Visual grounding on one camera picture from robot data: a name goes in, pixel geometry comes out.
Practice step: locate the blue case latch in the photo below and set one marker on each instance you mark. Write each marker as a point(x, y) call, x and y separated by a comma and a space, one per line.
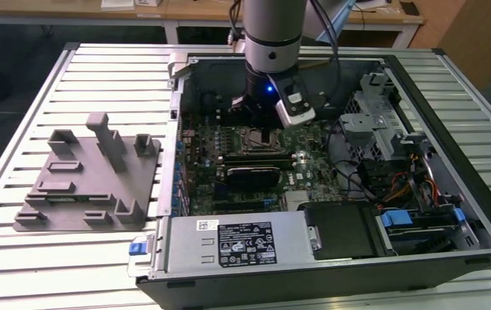
point(136, 249)

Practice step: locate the metal drive cage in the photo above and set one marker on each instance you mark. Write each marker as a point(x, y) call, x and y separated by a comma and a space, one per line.
point(366, 129)

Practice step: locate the silver power supply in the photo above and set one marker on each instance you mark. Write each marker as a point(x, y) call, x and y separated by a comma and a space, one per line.
point(186, 248)

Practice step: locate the hard disk in blue carrier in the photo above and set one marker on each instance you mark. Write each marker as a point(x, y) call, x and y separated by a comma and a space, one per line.
point(394, 220)

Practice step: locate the small grey wrist camera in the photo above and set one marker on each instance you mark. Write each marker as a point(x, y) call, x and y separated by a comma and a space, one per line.
point(238, 103)

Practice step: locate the green motherboard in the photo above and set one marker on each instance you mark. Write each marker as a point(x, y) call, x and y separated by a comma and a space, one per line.
point(321, 190)

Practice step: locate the CPU socket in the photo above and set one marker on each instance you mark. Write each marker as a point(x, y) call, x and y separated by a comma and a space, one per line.
point(250, 150)

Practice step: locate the wooden cabinet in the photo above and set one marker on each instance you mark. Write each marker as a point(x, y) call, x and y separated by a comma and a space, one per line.
point(478, 32)

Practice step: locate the white box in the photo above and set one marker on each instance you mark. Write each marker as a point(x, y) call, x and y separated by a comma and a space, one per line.
point(148, 1)
point(116, 3)

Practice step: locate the wooden desk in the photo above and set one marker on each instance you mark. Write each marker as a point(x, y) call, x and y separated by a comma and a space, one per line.
point(99, 14)

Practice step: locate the silver CPU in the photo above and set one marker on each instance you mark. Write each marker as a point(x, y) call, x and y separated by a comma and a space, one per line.
point(257, 139)

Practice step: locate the black plastic shroud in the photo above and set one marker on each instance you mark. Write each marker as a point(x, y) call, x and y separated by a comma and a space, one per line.
point(341, 231)

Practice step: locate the silver chipset heatsink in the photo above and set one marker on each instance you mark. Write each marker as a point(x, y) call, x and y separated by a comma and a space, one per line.
point(298, 199)

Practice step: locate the black graphics card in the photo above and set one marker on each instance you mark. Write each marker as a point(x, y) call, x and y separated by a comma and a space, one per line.
point(254, 177)

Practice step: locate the black phone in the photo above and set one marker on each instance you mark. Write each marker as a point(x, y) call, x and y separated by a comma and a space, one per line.
point(410, 7)

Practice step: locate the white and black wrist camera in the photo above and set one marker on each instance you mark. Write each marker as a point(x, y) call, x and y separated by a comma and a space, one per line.
point(295, 103)

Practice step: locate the black expansion slot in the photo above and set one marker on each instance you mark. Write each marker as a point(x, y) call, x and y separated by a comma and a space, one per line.
point(237, 205)

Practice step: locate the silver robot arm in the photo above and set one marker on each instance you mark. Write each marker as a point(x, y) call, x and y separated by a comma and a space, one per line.
point(271, 32)

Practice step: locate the grey parts rack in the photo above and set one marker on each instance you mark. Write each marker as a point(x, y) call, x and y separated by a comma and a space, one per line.
point(99, 181)

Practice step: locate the black open PC case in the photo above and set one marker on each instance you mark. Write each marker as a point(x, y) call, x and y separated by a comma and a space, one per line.
point(271, 290)

